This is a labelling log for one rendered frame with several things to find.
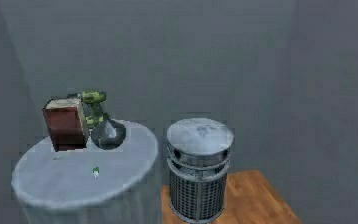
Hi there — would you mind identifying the round grey table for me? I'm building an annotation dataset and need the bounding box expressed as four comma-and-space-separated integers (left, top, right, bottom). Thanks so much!
10, 119, 163, 224

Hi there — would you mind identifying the grey metal mesh bin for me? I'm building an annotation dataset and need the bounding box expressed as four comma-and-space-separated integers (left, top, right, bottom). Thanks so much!
166, 117, 235, 224

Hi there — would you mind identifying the dark red box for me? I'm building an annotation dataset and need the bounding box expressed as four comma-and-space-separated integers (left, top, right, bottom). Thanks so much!
42, 97, 90, 153

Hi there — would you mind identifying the dark grey bowl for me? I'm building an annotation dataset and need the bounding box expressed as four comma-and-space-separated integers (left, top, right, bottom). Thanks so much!
90, 118, 127, 151

